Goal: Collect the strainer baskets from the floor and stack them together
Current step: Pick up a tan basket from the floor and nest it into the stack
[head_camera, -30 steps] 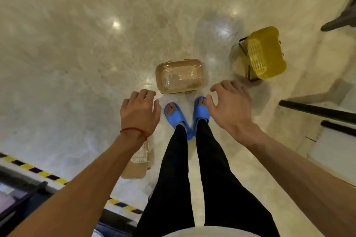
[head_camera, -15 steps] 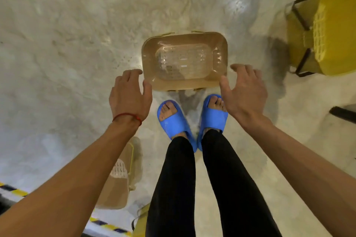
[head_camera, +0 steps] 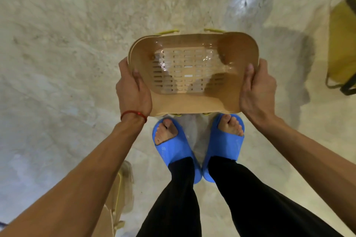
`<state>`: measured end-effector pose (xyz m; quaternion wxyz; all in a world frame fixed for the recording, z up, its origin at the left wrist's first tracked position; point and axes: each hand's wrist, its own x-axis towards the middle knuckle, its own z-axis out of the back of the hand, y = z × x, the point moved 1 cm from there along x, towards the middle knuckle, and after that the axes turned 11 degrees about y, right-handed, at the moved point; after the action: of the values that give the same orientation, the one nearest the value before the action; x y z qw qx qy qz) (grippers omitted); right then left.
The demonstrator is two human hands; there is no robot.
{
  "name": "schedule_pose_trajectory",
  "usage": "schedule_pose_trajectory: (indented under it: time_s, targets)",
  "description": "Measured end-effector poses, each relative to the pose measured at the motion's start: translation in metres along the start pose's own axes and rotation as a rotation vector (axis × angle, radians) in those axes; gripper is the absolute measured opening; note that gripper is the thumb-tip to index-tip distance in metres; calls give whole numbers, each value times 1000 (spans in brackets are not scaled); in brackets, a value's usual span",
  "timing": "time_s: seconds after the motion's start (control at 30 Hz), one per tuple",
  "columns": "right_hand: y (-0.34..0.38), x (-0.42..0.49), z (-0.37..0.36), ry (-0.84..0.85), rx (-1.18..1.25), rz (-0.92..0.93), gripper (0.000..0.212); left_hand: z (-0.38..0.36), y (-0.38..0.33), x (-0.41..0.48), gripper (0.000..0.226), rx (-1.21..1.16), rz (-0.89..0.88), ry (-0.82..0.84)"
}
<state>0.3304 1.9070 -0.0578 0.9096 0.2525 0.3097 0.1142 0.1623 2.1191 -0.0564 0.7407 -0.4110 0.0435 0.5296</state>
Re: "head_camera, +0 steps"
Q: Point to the person's left hand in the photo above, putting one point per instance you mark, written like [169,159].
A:
[133,95]

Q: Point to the person's right hand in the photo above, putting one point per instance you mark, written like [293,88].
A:
[258,98]

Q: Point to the yellow plastic basket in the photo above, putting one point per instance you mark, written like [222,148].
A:
[342,45]

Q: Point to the person's right forearm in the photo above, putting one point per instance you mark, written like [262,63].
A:
[314,161]

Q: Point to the person's left forearm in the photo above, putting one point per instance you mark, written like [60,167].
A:
[69,189]

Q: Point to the blue slipper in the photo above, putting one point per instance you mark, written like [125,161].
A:
[175,150]
[222,145]

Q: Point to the black trousers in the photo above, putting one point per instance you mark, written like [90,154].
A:
[250,203]

